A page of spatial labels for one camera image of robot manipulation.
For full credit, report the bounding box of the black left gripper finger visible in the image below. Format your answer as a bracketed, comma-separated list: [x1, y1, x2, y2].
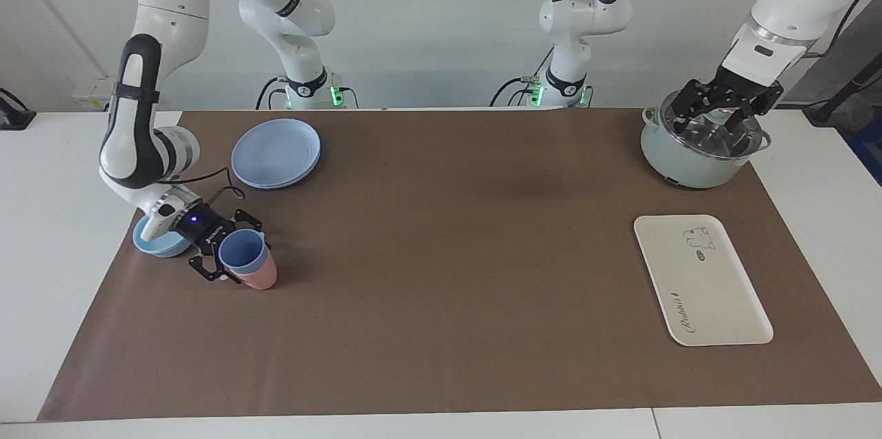
[730, 112, 760, 146]
[672, 80, 701, 134]

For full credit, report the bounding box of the blue ribbed cup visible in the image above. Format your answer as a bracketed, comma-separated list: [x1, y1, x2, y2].
[218, 229, 269, 273]

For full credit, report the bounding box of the pink cup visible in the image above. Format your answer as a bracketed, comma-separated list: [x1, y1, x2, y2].
[227, 256, 278, 290]

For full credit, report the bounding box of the cream tray with rabbit print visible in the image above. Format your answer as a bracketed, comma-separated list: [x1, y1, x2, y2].
[633, 214, 775, 347]

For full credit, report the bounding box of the glass pot lid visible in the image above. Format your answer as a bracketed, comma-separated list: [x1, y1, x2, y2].
[658, 90, 764, 163]

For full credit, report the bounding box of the light blue bowl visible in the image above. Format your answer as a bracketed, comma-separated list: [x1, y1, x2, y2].
[132, 215, 194, 258]

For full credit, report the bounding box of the pale green cooking pot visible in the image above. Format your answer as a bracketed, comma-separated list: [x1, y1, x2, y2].
[640, 91, 772, 190]

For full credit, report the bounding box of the blue plate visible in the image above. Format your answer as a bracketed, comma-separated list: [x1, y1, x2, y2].
[231, 118, 322, 190]

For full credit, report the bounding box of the black stand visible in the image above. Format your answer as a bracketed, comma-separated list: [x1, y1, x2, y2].
[803, 57, 882, 127]

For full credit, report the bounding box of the blue crate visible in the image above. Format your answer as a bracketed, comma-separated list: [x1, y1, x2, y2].
[846, 115, 882, 185]

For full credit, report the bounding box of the white power strip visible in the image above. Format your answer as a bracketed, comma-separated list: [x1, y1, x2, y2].
[72, 77, 114, 111]

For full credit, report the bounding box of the brown table mat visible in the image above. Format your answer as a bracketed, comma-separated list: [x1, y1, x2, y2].
[38, 108, 882, 422]

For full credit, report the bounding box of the black clamp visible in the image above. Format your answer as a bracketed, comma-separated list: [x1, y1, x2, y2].
[0, 88, 37, 131]

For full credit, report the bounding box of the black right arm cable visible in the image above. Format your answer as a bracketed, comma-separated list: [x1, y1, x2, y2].
[176, 167, 246, 203]

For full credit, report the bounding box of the black base cable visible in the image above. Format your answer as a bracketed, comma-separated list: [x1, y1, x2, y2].
[489, 77, 545, 108]
[255, 77, 287, 110]

